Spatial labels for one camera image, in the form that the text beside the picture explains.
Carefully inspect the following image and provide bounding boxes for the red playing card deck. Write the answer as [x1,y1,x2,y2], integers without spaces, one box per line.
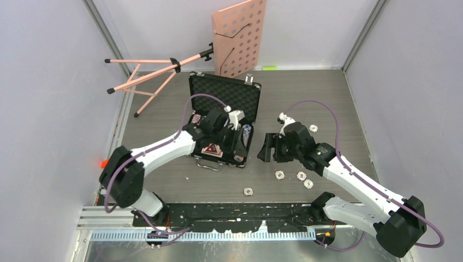
[200,142,225,159]

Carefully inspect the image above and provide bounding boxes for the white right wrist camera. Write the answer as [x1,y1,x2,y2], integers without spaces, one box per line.
[277,112,295,136]

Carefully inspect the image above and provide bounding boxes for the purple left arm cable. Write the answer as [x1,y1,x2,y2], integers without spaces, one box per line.
[104,93,232,248]

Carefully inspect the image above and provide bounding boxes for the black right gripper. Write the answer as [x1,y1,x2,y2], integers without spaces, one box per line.
[257,133,302,163]

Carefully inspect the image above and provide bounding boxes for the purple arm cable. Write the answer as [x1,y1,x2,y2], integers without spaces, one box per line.
[104,93,232,248]
[280,99,445,251]

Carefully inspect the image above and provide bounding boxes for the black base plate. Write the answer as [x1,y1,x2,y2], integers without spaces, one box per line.
[132,203,334,233]

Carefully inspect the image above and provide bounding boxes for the orange clip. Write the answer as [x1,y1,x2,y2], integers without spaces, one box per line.
[100,159,109,169]

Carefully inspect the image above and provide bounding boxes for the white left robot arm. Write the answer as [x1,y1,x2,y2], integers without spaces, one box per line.
[99,106,247,226]

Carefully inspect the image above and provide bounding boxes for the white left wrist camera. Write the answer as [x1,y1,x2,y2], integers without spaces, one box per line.
[223,106,245,130]

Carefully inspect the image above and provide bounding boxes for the white poker chip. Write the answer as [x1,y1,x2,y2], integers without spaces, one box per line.
[303,179,314,189]
[309,124,318,133]

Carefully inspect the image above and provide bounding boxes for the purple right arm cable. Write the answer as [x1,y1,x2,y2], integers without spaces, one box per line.
[280,99,445,251]

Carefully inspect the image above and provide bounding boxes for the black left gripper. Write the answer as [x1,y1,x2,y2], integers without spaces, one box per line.
[212,126,248,158]

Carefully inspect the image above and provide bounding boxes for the pink music stand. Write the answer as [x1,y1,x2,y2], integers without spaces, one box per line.
[104,1,267,117]

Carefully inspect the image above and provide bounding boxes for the black poker set case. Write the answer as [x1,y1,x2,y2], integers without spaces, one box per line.
[188,72,262,171]

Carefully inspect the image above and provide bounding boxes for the red white chip stack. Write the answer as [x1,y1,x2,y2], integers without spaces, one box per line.
[191,114,202,125]

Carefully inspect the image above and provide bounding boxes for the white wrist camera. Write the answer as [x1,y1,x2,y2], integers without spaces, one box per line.
[277,112,295,136]
[223,106,245,130]

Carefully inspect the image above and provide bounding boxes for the green tape piece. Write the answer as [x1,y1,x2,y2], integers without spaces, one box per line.
[262,67,278,71]

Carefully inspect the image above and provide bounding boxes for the blue red chip stack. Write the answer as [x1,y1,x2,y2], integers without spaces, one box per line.
[242,124,252,147]

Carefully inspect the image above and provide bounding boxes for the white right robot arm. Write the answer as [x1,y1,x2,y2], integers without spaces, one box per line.
[257,122,427,258]

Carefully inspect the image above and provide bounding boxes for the clear all-in triangle button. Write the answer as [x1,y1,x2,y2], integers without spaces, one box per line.
[202,143,223,156]

